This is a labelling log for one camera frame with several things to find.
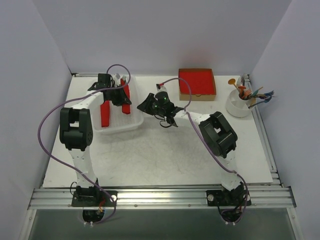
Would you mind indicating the stack of red napkins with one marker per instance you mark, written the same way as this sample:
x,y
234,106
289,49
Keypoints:
x,y
196,80

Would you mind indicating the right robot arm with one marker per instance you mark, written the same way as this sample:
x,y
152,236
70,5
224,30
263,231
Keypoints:
x,y
215,132

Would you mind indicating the yellow plastic utensil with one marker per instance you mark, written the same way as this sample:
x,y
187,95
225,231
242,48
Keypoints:
x,y
256,91

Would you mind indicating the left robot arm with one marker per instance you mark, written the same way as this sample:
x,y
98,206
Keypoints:
x,y
76,129

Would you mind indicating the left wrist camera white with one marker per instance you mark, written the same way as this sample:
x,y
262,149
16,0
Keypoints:
x,y
120,79

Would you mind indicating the orange plastic fork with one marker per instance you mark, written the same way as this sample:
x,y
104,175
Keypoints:
x,y
243,91

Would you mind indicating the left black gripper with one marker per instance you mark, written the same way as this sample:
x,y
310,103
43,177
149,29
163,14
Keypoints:
x,y
121,99

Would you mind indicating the white plastic perforated basket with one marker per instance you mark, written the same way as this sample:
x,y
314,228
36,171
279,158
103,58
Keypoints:
x,y
119,121

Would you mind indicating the red paper napkin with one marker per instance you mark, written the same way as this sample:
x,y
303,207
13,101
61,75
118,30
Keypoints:
x,y
126,108

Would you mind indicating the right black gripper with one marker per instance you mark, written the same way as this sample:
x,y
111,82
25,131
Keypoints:
x,y
152,105

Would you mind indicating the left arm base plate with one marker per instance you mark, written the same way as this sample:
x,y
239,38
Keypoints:
x,y
110,198

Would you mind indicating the orange plastic spoon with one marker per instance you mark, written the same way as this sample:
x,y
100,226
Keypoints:
x,y
232,82

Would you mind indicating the white utensil cup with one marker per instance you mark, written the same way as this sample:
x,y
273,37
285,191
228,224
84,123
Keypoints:
x,y
236,106

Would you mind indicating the cardboard box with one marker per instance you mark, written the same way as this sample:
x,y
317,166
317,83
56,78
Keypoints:
x,y
197,96

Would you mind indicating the aluminium mounting rail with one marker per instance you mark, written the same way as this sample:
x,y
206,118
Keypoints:
x,y
261,196

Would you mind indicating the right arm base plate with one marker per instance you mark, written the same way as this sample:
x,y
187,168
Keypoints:
x,y
225,198

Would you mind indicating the rolled red napkin bundle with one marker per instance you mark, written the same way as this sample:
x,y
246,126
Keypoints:
x,y
105,114

